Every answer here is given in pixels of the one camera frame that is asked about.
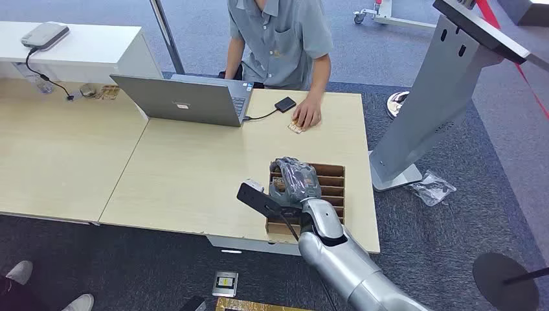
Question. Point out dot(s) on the person's left hand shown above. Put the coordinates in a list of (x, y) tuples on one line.
[(309, 112)]

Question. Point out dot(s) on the robot right hand grey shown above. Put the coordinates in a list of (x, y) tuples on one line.
[(296, 182)]

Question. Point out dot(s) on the person's right forearm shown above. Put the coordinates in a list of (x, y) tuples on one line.
[(234, 58)]

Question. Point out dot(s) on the robot right arm silver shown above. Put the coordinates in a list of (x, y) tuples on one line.
[(343, 262)]

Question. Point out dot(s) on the person's left forearm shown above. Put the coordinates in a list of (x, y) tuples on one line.
[(319, 75)]

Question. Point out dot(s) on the cardboard slotted card box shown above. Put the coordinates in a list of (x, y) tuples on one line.
[(334, 172)]

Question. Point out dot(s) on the person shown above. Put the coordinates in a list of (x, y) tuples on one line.
[(279, 38)]

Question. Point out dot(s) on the black external drive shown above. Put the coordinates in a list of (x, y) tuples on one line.
[(285, 104)]

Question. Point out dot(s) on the black chair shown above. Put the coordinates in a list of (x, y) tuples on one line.
[(238, 73)]

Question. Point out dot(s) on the chrome stanchion base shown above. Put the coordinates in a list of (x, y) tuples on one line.
[(395, 105)]

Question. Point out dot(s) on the grey kiosk stand with screen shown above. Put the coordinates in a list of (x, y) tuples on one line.
[(429, 98)]

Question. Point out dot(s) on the metal floor socket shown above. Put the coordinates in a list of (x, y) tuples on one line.
[(225, 284)]

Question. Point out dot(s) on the white wheeled trolley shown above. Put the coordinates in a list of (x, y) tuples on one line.
[(386, 15)]

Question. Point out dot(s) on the grey laptop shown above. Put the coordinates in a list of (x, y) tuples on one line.
[(184, 103)]

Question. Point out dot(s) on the gold patterned board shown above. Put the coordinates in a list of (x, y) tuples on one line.
[(248, 306)]

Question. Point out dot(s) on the crumpled clear plastic bag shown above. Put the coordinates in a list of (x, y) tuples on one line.
[(431, 189)]

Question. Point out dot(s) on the slanted metal pole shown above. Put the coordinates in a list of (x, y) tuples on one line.
[(168, 38)]

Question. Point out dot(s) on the black flat object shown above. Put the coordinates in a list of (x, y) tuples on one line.
[(194, 304)]

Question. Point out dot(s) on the red barrier belt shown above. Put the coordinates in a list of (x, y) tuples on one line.
[(487, 10)]

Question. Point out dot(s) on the white cabinet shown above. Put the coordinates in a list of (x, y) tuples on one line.
[(98, 47)]

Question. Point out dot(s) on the grey computer mouse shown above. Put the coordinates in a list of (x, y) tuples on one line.
[(88, 90)]

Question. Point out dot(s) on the black round stand base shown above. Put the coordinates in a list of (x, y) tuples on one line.
[(502, 285)]

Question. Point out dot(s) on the white shoe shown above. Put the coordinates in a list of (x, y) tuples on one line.
[(79, 302), (19, 272)]

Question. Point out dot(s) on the grey flat device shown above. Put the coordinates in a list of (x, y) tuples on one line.
[(45, 35)]

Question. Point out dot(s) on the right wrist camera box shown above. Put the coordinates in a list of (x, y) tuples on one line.
[(257, 199)]

